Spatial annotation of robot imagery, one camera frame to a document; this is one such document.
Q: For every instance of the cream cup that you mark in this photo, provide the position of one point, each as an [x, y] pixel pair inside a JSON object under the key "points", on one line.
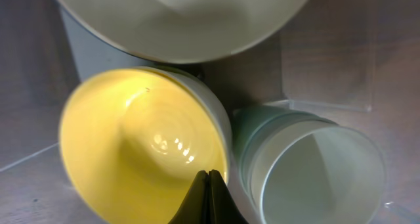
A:
{"points": [[317, 172]]}

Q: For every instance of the clear plastic storage bin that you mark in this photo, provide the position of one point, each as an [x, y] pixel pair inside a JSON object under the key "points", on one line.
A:
{"points": [[355, 62]]}

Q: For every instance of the grey translucent cup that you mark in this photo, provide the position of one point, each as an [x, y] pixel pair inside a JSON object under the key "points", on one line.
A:
{"points": [[266, 132]]}

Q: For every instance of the mint green cup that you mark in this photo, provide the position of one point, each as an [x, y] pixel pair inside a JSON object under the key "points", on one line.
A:
{"points": [[248, 123]]}

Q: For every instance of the white small bowl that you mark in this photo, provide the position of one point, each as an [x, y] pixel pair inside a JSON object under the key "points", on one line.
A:
{"points": [[207, 99]]}

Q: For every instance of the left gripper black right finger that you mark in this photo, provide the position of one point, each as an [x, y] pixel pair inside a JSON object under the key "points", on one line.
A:
{"points": [[221, 208]]}

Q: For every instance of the cream bowl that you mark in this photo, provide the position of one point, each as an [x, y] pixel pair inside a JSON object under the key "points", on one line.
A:
{"points": [[182, 31]]}

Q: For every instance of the yellow small bowl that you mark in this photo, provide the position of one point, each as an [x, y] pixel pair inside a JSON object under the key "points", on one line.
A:
{"points": [[132, 142]]}

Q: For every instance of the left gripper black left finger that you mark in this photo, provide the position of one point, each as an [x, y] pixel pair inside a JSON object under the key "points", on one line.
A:
{"points": [[193, 209]]}

